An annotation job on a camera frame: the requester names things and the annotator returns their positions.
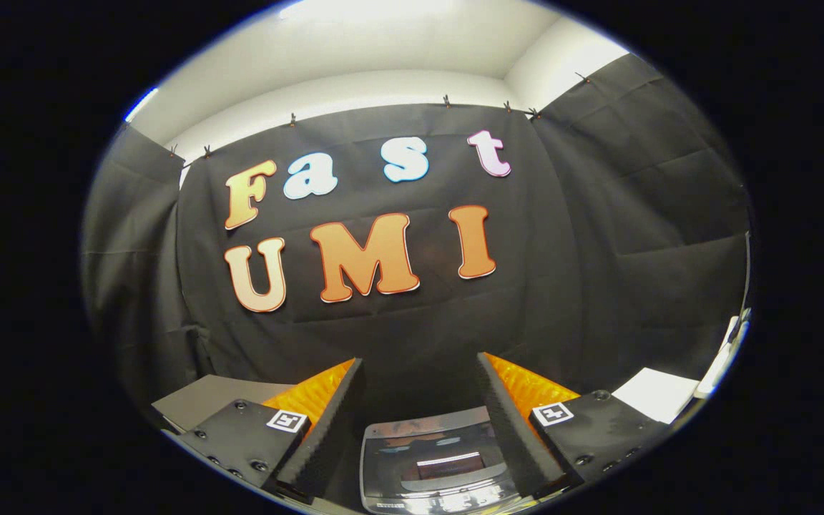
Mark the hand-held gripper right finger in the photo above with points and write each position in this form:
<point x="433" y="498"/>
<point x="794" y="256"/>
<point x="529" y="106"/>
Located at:
<point x="512" y="436"/>

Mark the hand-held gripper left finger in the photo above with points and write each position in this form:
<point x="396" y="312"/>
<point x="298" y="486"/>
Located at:
<point x="326" y="443"/>

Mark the grey washing machine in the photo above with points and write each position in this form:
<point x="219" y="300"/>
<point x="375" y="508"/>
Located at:
<point x="448" y="506"/>

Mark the grey board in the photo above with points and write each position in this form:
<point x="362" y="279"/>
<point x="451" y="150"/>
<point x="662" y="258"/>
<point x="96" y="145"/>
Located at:
<point x="204" y="397"/>

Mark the black backdrop cloth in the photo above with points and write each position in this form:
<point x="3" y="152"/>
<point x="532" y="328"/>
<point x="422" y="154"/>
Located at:
<point x="419" y="329"/>

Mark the white box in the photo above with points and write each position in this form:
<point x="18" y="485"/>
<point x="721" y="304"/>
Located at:
<point x="659" y="395"/>

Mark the row of cloth clips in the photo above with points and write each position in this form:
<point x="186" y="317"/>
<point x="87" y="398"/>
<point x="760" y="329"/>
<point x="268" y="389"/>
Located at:
<point x="446" y="101"/>

